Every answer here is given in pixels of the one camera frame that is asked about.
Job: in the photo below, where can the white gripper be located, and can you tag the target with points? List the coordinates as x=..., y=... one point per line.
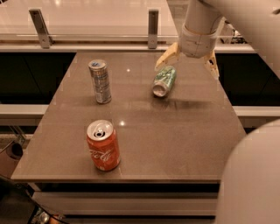
x=196, y=44

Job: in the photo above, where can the green soda can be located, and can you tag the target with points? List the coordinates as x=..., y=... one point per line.
x=164, y=80

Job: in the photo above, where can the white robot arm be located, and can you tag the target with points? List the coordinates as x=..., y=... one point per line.
x=250, y=185

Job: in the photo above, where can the tall silver slim can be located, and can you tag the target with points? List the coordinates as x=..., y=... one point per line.
x=100, y=78

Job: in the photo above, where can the orange soda can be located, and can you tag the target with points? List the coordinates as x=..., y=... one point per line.
x=103, y=145

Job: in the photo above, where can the middle metal rail bracket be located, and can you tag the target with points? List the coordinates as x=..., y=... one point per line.
x=153, y=29

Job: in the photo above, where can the metal rail bracket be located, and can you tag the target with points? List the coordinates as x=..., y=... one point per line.
x=44, y=37
x=153, y=29

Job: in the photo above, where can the glass barrier rail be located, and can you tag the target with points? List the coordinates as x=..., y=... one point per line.
x=71, y=43

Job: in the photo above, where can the left metal rail bracket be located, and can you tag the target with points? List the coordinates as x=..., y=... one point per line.
x=44, y=37

